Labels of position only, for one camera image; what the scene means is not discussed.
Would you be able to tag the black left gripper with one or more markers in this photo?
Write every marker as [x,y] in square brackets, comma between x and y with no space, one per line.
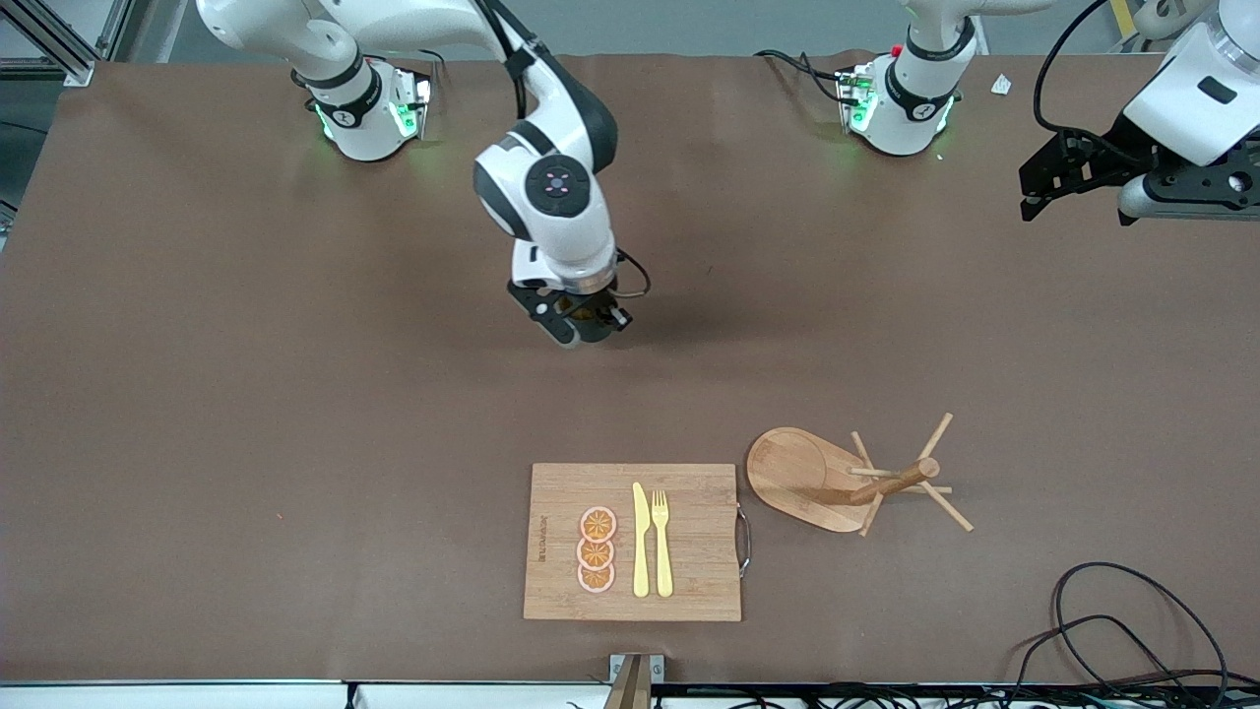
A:
[1112,158]

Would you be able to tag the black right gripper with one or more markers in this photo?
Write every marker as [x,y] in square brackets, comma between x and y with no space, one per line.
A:
[594,315]

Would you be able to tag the wooden mug rack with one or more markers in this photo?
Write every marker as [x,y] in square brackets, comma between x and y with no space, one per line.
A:
[797,478]

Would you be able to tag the small white paper scrap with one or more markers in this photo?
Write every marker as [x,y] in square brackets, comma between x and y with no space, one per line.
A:
[1001,85]

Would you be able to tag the white plastic part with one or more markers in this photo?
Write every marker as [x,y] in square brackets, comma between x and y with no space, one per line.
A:
[1157,18]

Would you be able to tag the orange slice toy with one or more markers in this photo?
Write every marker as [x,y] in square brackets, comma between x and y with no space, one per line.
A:
[598,524]

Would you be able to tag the yellow plastic knife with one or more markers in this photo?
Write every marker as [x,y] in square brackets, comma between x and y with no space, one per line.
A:
[641,551]

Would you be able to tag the yellow plastic fork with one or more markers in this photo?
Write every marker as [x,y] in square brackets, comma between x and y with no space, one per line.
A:
[663,561]

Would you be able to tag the wooden cutting board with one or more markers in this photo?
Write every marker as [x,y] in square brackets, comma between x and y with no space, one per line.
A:
[699,551]

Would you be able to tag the brown table cover sheet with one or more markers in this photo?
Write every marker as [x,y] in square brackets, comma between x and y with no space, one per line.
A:
[295,394]

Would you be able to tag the metal bracket with post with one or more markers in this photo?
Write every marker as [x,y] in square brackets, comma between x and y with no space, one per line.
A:
[635,684]

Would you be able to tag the white table edge rail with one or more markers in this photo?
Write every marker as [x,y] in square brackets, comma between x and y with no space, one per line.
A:
[197,697]

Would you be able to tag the aluminium frame profile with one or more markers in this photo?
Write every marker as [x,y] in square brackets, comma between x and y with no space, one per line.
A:
[69,54]

